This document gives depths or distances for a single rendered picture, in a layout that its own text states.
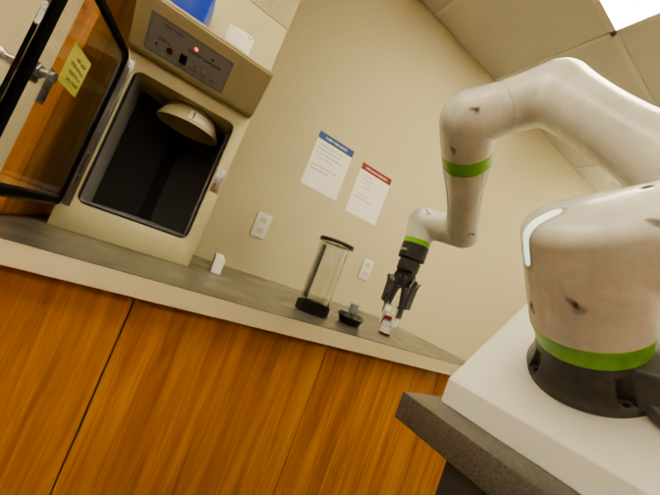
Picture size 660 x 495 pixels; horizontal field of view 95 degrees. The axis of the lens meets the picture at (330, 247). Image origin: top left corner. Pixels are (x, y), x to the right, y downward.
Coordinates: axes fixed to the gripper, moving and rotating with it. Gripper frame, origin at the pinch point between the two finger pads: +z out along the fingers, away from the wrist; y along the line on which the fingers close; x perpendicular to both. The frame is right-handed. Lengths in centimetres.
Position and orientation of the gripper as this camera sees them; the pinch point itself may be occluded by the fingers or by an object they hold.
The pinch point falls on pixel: (390, 316)
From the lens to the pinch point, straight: 108.2
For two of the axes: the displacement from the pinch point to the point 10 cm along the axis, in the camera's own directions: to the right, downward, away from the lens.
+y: 5.7, 1.5, -8.0
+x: 7.4, 3.3, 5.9
